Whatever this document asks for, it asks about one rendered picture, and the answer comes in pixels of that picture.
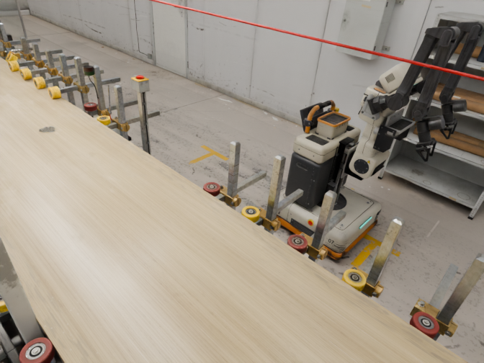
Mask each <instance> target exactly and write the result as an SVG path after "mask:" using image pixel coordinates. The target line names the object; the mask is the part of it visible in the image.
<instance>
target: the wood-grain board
mask: <svg viewBox="0 0 484 363"><path fill-rule="evenodd" d="M50 126H53V127H55V129H54V130H55V131H54V132H52V133H50V132H46V133H43V132H39V129H42V128H44V127H50ZM0 236H1V239H2V241H3V243H4V246H5V248H6V250H7V253H8V255H9V257H10V259H11V261H12V263H13V266H14V268H15V270H16V273H17V275H18V277H19V280H20V282H21V283H22V286H23V288H24V291H25V293H26V295H27V298H28V300H29V302H30V305H31V306H32V309H33V311H34V313H35V315H36V319H37V322H38V323H39V325H40V327H41V328H42V330H43V331H44V333H45V335H46V336H47V338H48V339H49V340H51V342H52V344H53V347H54V349H55V350H56V351H57V353H58V355H59V357H60V358H61V359H62V361H63V363H468V362H466V361H465V360H464V359H462V358H461V357H459V356H457V355H456V354H455V353H453V352H451V351H450V350H448V349H447V348H445V347H444V346H442V345H441V344H439V343H438V342H436V341H435V340H433V339H431V338H430V337H428V336H427V335H426V334H424V333H422V332H421V331H419V330H418V329H416V328H414V327H413V326H412V325H410V324H409V323H407V322H405V321H404V320H403V319H401V318H399V317H398V316H396V315H395V314H393V313H391V312H390V311H389V310H387V309H386V308H384V307H383V306H381V305H379V304H378V303H376V302H375V301H374V300H372V299H370V298H369V297H367V296H366V295H364V294H362V293H361V292H360V291H358V290H356V289H355V288H353V287H352V286H350V285H349V284H347V283H345V282H344V281H343V280H341V279H339V278H338V277H337V276H335V275H333V274H332V273H330V272H329V271H327V270H326V269H324V268H323V267H321V266H320V265H318V264H317V263H315V262H314V261H312V260H310V259H309V258H308V257H306V256H304V255H303V254H301V253H300V252H298V251H296V250H295V249H294V248H292V247H291V246H289V245H287V244H286V243H285V242H283V241H281V240H279V239H278V238H277V237H275V236H273V235H272V234H271V233H269V232H268V231H266V230H264V229H263V228H261V227H260V226H258V225H257V224H255V223H254V222H252V221H251V220H249V219H248V218H246V217H244V216H243V215H242V214H240V213H239V212H237V211H235V210H234V209H233V208H231V207H229V206H227V205H226V204H225V203H223V202H221V201H220V200H219V199H217V198H216V197H213V196H212V195H211V194H209V193H208V192H206V191H205V190H203V189H202V188H200V187H198V186H197V185H196V184H194V183H192V182H191V181H190V180H188V179H186V178H185V177H183V176H182V175H180V174H178V173H177V172H175V171H174V170H173V169H171V168H169V167H168V166H167V165H165V164H163V163H161V162H160V161H159V160H157V159H156V158H154V157H152V156H151V155H150V154H148V153H146V152H145V151H143V150H142V149H140V148H139V147H137V146H136V145H134V144H133V143H131V142H130V141H128V140H126V139H125V138H123V137H122V136H121V135H119V134H117V133H116V132H115V131H113V130H111V129H109V128H108V127H107V126H105V125H103V124H102V123H101V122H99V121H98V120H95V119H94V118H93V117H91V116H90V115H88V114H87V113H85V112H84V111H82V110H81V109H79V108H78V107H76V106H74V105H73V104H72V103H70V102H68V101H67V100H65V99H64V98H62V97H61V98H57V99H51V98H50V95H49V93H48V88H47V87H45V88H42V89H36V87H35V85H34V83H33V78H31V79H27V80H24V79H23V78H22V77H21V74H20V71H13V72H12V71H11V70H10V69H9V66H8V62H6V61H5V60H4V59H3V58H1V57H0Z"/></svg>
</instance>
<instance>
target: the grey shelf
mask: <svg viewBox="0 0 484 363"><path fill-rule="evenodd" d="M453 22H454V23H453ZM460 22H484V16H483V15H478V14H469V13H464V12H455V11H451V12H445V13H440V14H437V15H436V19H435V21H434V24H433V27H448V26H453V27H456V25H457V23H460ZM452 23H453V24H452ZM439 41H440V39H439ZM439 41H438V42H437V43H436V44H435V46H434V49H433V50H432V52H431V54H430V56H429V57H428V59H427V61H426V64H429V65H432V63H433V60H434V57H435V55H436V52H437V49H438V45H439ZM459 55H460V54H456V53H453V55H452V57H451V58H450V59H449V61H448V63H447V64H446V66H445V68H447V69H450V70H452V69H453V68H454V65H455V63H456V61H457V59H458V57H459ZM429 71H430V68H427V67H423V68H422V70H421V72H420V74H421V77H422V78H423V80H424V81H425V79H426V76H427V75H428V73H429ZM463 73H468V74H472V75H475V76H481V77H484V63H482V62H479V61H477V58H474V57H471V58H470V60H469V62H468V64H467V66H466V68H465V70H464V72H463ZM450 74H451V73H447V72H444V71H443V73H442V76H441V78H440V80H439V83H443V84H446V82H447V80H448V78H449V76H450ZM457 87H458V88H461V89H466V90H469V91H473V92H477V93H480V94H484V81H480V80H477V79H472V78H468V77H465V76H462V77H461V79H460V81H459V83H458V85H457ZM420 95H421V94H419V93H418V92H417V93H415V94H414V95H411V96H409V100H410V101H409V103H408V104H407V105H406V106H404V107H403V109H404V111H403V115H402V116H404V117H407V118H409V119H413V115H412V112H413V108H414V107H415V105H416V102H417V100H418V98H419V97H420ZM430 106H431V107H430V109H429V112H428V114H427V115H428V116H432V115H442V104H441V102H440V101H437V100H434V99H432V102H431V105H430ZM453 117H454V118H457V120H458V123H457V126H456V128H455V130H454V131H456V132H459V133H462V134H465V135H469V136H471V137H474V138H477V139H480V140H484V115H483V114H480V113H477V112H473V111H470V110H468V109H467V110H466V111H465V112H454V111H453ZM415 128H416V125H413V126H411V128H410V130H409V132H408V135H407V137H406V138H404V139H402V140H396V139H394V140H393V143H392V145H391V148H390V149H389V152H390V155H389V156H388V158H387V160H386V162H385V164H384V167H383V168H382V169H381V171H380V175H379V176H378V179H382V178H383V174H384V171H386V172H388V173H391V174H393V175H396V176H399V177H401V178H404V179H406V180H408V181H410V182H412V183H414V184H417V185H419V186H420V187H423V188H425V189H428V190H430V191H432V192H435V193H437V194H440V195H441V196H444V197H446V198H449V199H451V200H454V201H455V202H458V203H460V204H462V205H465V206H467V207H470V208H472V211H471V213H470V214H469V216H468V219H471V220H472V219H473V218H474V215H475V213H476V212H477V211H478V210H479V207H480V205H481V204H482V202H483V200H484V158H483V157H481V156H478V155H475V154H473V153H469V152H467V151H463V150H460V149H458V148H454V147H451V146H449V145H445V144H443V143H440V142H436V146H435V149H434V153H433V156H429V159H428V161H426V162H425V161H424V160H423V159H422V157H420V156H419V154H418V153H417V152H416V144H417V143H418V142H419V139H418V135H416V134H413V131H414V130H415ZM406 142H407V143H406ZM404 148H405V149H404ZM403 149H404V150H403Z"/></svg>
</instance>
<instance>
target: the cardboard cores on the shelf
mask: <svg viewBox="0 0 484 363"><path fill-rule="evenodd" d="M463 46H464V43H460V44H459V45H458V47H457V49H456V50H455V52H454V53H456V54H460V53H461V50H462V48H463ZM481 49H482V47H479V46H476V47H475V49H474V52H473V54H472V56H471V57H474V58H478V56H479V54H480V51H481ZM444 85H445V84H443V83H438V86H437V88H436V91H435V93H434V96H433V98H432V99H434V100H437V101H440V100H439V95H440V94H441V92H442V90H443V88H444ZM454 99H466V102H467V109H468V110H470V111H473V112H477V113H480V114H483V115H484V94H480V93H477V92H473V91H469V90H466V89H461V88H458V87H457V88H456V89H455V93H454V95H453V97H452V100H454ZM444 133H445V134H446V136H447V137H448V134H449V131H448V130H445V131H444ZM413 134H416V135H418V132H417V127H416V128H415V130H414V131H413ZM430 134H431V138H434V139H435V140H436V141H437V142H440V143H443V144H445V145H449V146H451V147H454V148H458V149H460V150H463V151H467V152H469V153H473V154H475V155H478V156H481V157H483V158H484V140H480V139H477V138H474V137H471V136H469V135H465V134H462V133H459V132H456V131H454V134H451V135H450V137H449V139H446V138H445V137H444V135H443V134H442V133H441V131H440V130H430Z"/></svg>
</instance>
